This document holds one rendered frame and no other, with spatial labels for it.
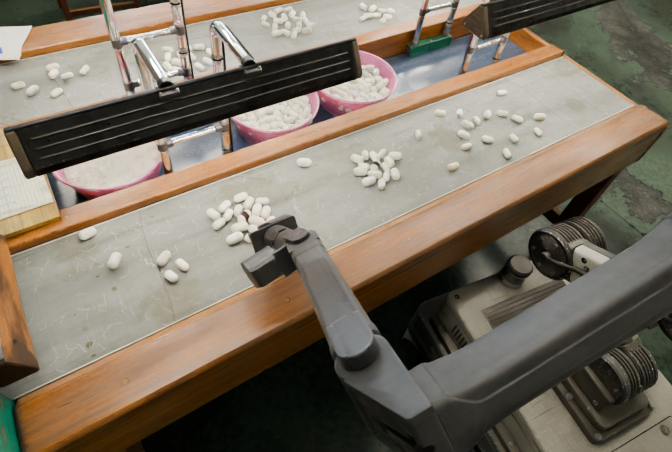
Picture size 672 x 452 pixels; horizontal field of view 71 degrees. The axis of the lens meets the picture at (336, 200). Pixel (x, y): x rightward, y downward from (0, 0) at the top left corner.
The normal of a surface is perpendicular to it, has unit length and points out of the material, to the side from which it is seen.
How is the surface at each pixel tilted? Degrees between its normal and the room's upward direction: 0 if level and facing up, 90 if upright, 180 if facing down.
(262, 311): 0
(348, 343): 43
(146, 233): 0
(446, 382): 35
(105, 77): 0
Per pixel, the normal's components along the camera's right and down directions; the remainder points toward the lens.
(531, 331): -0.40, -0.84
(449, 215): 0.11, -0.63
